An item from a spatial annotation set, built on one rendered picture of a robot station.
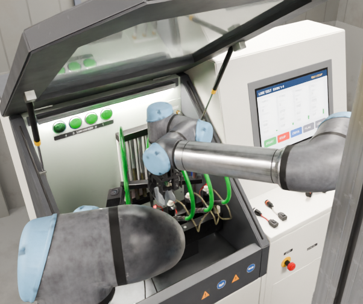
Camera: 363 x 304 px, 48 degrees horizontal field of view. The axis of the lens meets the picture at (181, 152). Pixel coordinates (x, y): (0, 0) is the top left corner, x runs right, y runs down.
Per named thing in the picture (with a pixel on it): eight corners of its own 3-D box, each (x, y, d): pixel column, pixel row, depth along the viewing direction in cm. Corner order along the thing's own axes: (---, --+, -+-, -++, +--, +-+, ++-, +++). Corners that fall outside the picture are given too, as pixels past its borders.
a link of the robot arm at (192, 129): (195, 161, 107) (160, 151, 112) (214, 142, 115) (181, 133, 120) (195, 135, 103) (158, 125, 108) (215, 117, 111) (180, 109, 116)
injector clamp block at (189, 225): (151, 276, 157) (148, 247, 149) (138, 260, 164) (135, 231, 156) (222, 240, 172) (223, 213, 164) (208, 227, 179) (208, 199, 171)
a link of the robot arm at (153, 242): (192, 187, 59) (167, 230, 106) (116, 198, 58) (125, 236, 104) (207, 270, 56) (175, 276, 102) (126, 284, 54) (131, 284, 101)
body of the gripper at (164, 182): (161, 198, 123) (159, 164, 117) (148, 184, 129) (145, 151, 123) (183, 189, 126) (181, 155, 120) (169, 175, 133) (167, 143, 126)
